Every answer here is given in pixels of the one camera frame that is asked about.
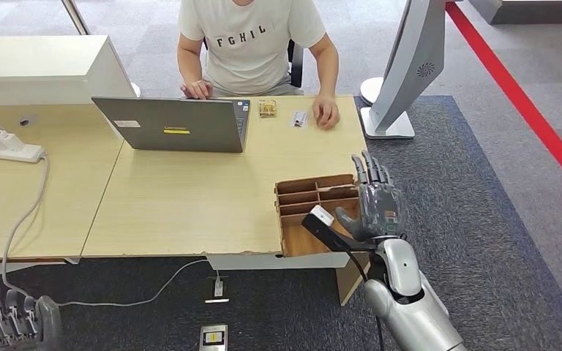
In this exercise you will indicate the person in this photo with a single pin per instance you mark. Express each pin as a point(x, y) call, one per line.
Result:
point(249, 53)

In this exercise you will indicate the white room key card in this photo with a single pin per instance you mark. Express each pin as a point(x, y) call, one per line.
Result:
point(339, 187)

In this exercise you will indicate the grey laptop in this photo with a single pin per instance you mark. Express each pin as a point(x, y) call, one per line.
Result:
point(179, 126)

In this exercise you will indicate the white ID card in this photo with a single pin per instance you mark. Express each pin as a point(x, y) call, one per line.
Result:
point(299, 119)

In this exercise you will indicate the black chair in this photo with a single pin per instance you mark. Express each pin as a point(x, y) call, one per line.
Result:
point(296, 63)

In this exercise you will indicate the person's right hand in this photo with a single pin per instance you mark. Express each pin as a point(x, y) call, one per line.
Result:
point(197, 90)

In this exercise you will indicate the white floor plug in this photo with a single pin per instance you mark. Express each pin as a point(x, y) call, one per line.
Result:
point(218, 287)

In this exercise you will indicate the large round white base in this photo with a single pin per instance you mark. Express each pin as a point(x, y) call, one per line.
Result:
point(370, 90)

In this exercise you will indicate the grey platform base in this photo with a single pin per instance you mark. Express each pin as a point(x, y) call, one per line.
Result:
point(533, 12)

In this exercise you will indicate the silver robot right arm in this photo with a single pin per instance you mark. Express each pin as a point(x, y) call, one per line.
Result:
point(416, 319)

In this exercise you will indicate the white power strip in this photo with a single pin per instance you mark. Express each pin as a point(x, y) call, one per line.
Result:
point(4, 148)

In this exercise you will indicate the person's left forearm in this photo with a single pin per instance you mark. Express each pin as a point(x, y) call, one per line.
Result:
point(328, 72)

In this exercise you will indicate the wooden desk leg panel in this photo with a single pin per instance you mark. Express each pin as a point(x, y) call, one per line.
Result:
point(349, 283)

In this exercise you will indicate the silver floor socket box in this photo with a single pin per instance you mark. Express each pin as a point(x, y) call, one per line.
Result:
point(213, 337)

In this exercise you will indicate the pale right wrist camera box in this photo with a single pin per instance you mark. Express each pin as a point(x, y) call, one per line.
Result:
point(321, 215)

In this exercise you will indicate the person's left hand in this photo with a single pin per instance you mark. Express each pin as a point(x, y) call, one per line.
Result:
point(326, 111)

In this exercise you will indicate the person's right forearm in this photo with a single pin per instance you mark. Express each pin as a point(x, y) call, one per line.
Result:
point(189, 65)

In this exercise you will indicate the small round white base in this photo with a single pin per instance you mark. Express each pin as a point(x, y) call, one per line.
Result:
point(136, 89)

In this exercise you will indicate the white under-desk drawer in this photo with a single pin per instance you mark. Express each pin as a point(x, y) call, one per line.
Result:
point(261, 261)

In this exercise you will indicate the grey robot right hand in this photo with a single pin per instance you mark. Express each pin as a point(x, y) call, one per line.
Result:
point(380, 213)

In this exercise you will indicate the brown wooden organizer tray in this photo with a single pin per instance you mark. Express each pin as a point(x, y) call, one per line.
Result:
point(300, 240)

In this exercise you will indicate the grey kiosk stand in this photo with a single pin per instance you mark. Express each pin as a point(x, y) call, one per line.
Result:
point(407, 63)

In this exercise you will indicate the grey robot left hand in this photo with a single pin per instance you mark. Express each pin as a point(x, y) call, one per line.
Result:
point(14, 324)

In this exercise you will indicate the slanted metal pole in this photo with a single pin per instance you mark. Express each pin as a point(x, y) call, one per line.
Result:
point(75, 17)

